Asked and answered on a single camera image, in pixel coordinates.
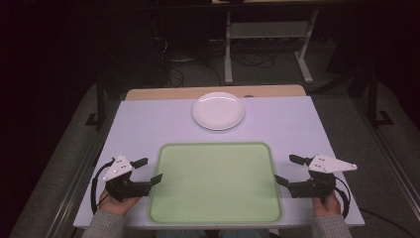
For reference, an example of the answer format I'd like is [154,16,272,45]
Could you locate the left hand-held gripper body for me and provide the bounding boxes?
[102,153,154,202]

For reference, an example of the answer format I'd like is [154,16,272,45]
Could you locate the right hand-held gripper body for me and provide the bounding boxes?
[287,153,359,199]

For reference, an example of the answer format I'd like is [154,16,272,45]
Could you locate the person's left hand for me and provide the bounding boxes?
[98,189,142,217]

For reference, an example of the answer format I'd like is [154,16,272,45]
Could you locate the person's right hand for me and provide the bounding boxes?
[312,190,342,218]

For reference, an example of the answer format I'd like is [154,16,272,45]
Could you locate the light green tray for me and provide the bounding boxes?
[148,141,284,225]

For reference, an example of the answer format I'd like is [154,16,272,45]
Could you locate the black metal stand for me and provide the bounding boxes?
[367,68,395,128]
[84,73,107,129]

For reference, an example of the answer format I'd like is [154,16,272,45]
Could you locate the white round plate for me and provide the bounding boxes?
[191,91,247,132]

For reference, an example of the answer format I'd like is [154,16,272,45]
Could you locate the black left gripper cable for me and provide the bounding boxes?
[90,159,116,215]

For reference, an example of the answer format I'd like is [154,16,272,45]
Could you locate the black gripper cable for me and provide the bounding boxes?
[90,159,116,215]
[333,176,352,220]

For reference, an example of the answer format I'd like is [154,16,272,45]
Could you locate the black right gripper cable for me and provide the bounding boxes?
[333,176,352,220]

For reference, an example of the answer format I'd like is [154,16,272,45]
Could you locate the black floor cable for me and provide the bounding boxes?
[359,207,408,238]

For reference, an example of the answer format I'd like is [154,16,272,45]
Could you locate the tangle of black floor cables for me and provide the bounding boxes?
[150,19,275,88]

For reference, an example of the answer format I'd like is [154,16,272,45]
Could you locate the white metal desk frame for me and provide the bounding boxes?
[223,9,320,85]

